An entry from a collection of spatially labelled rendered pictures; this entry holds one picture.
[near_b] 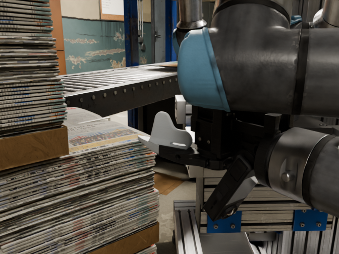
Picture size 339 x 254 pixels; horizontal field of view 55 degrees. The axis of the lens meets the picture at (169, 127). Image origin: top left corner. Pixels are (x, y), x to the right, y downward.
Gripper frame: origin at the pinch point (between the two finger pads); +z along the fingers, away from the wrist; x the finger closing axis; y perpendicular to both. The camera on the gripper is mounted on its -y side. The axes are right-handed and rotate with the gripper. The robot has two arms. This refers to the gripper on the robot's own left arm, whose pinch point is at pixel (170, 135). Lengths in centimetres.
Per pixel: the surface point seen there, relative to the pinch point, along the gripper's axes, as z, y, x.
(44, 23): 6.8, 16.9, 15.9
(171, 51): 202, 3, -164
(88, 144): 10.8, -2.5, 9.3
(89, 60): 495, -24, -216
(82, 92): 78, -5, -20
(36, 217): 7.9, -11.0, 19.5
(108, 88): 83, -6, -33
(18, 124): 6.3, 4.0, 20.7
